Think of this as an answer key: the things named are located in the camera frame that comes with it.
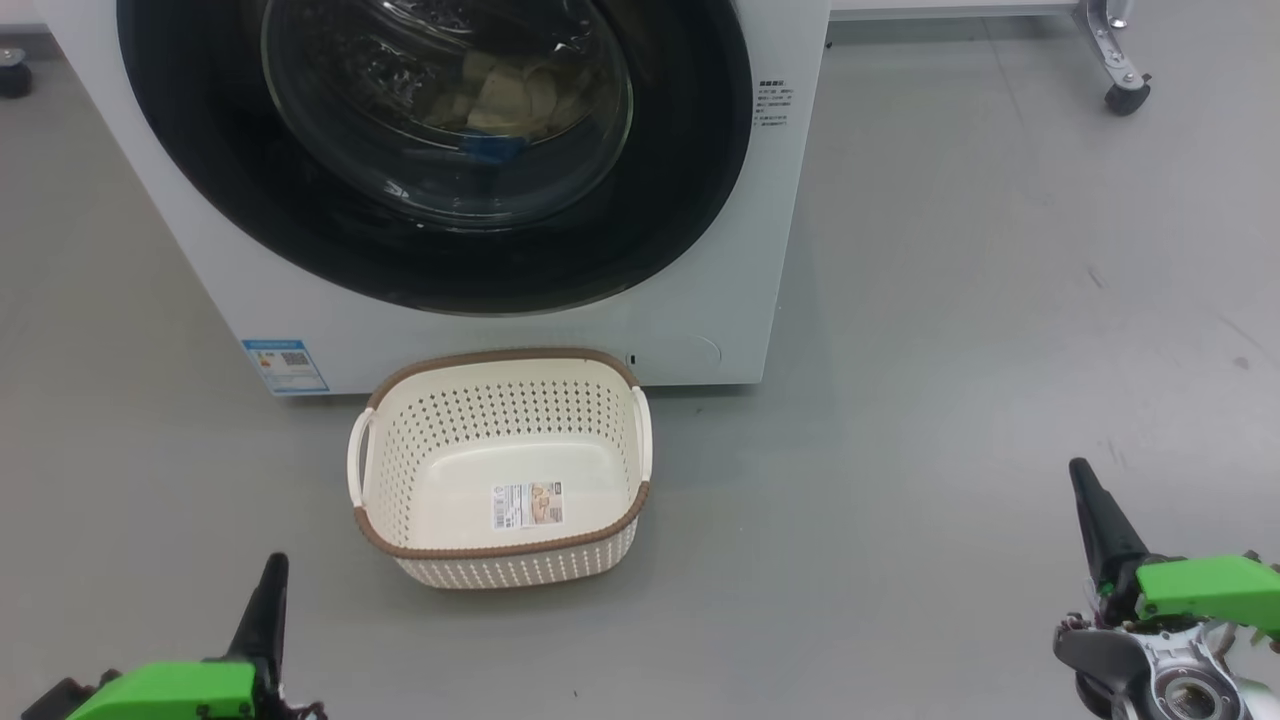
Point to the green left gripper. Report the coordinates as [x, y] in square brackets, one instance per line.
[170, 695]

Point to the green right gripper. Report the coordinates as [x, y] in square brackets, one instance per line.
[1210, 590]

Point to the black washing machine door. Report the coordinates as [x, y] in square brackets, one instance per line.
[200, 180]

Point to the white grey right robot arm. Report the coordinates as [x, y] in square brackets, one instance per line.
[1150, 670]

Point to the white front-load washing machine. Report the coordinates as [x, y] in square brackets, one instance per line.
[700, 300]

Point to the blue energy label sticker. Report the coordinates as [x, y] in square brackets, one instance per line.
[285, 367]

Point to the paper basket label sticker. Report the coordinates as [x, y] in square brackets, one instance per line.
[527, 505]

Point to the cream laundry basket brown rim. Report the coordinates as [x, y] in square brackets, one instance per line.
[500, 430]

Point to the metal partition foot with caster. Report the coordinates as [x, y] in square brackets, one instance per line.
[1115, 60]

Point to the black caster wheel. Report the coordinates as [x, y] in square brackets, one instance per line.
[14, 75]

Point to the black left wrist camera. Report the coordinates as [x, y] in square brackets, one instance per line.
[60, 702]

